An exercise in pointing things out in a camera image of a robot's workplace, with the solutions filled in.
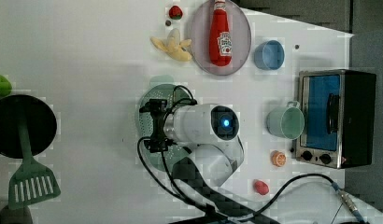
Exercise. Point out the silver toaster oven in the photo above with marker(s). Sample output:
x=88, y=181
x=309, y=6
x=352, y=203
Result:
x=339, y=110

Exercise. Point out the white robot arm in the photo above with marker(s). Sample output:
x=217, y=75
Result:
x=209, y=131

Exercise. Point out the blue cup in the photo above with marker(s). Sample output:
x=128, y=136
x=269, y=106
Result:
x=270, y=55

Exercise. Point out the red toy strawberry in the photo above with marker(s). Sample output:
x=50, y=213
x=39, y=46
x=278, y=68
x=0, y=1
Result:
x=175, y=13

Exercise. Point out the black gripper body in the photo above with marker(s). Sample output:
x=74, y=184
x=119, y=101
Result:
x=158, y=141

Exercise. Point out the green slotted spatula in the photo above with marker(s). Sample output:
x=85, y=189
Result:
x=32, y=182

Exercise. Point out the orange toy fruit half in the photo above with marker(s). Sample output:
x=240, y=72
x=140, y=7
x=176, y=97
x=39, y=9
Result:
x=278, y=158

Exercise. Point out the green plastic strainer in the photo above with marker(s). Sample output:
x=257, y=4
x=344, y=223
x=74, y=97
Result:
x=161, y=87

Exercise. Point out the grey object at corner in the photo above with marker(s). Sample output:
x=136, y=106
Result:
x=17, y=216

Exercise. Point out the black frying pan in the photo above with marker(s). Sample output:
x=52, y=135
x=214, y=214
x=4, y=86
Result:
x=41, y=122

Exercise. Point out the red toy tomato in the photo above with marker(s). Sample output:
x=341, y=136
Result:
x=260, y=187

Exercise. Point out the purple plate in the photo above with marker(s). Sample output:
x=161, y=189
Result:
x=240, y=33

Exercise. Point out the red ketchup bottle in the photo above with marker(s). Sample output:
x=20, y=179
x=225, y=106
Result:
x=220, y=42

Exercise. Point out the green toy fruit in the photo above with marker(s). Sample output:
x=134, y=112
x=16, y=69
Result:
x=5, y=86

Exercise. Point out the yellow toy banana peel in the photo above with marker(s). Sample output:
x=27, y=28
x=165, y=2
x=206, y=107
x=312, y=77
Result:
x=173, y=46

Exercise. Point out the green mug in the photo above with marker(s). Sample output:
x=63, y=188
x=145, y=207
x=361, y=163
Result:
x=286, y=121

